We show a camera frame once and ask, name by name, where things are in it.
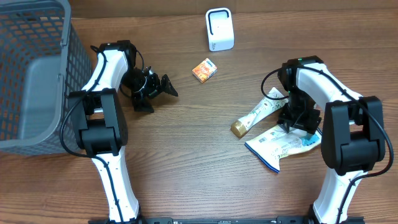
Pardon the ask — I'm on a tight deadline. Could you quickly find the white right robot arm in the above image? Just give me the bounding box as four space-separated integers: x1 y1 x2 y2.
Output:
277 56 387 223

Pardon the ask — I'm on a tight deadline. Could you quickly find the white barcode scanner stand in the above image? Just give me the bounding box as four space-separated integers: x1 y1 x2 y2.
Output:
205 7 234 52

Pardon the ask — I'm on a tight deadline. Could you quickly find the yellow wet wipes pack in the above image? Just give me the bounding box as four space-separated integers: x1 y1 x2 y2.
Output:
244 126 322 174

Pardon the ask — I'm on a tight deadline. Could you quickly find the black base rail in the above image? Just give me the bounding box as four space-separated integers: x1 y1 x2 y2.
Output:
88 216 366 224

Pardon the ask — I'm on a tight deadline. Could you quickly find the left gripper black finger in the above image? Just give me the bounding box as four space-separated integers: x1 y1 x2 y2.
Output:
132 99 154 113
161 74 178 96

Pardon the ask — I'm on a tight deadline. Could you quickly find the white Pantene conditioner tube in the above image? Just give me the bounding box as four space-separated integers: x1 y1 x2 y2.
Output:
231 87 288 138

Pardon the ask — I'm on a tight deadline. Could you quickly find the small orange snack packet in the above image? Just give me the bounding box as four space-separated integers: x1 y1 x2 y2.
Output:
192 58 218 83

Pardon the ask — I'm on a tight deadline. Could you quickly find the grey plastic mesh basket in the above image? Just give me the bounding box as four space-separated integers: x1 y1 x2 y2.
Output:
1 0 92 156

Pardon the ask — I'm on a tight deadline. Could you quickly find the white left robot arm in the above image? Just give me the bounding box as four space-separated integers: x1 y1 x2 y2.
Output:
65 40 178 223

